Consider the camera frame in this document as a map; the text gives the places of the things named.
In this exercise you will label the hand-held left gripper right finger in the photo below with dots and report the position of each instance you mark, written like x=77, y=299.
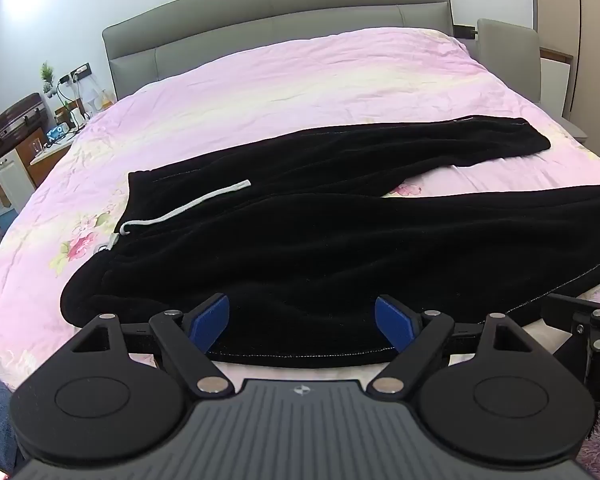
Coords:
x=394, y=322

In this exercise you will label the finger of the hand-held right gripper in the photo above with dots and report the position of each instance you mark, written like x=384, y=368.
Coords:
x=592, y=330

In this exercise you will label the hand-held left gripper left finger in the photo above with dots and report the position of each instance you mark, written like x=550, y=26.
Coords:
x=211, y=321

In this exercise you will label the white bedside cabinet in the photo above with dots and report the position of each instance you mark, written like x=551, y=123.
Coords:
x=555, y=82

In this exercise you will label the wooden nightstand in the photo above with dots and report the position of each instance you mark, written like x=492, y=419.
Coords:
x=50, y=160

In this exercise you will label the pink floral bed sheet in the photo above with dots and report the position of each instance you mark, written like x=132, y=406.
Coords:
x=260, y=95

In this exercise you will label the blue bin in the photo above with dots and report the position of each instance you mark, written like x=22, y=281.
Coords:
x=1, y=222

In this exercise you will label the beige wardrobe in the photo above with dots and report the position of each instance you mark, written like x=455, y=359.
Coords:
x=580, y=30

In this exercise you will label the brown suitcase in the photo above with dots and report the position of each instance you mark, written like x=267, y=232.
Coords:
x=10, y=125

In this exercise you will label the small green plant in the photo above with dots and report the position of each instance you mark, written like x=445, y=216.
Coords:
x=46, y=77

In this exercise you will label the grey upholstered headboard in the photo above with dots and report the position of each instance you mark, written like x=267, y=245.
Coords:
x=275, y=25

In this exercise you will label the grey bed frame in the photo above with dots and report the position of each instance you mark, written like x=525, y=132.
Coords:
x=580, y=135

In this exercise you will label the wall power socket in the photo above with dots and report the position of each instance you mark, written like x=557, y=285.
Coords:
x=76, y=73

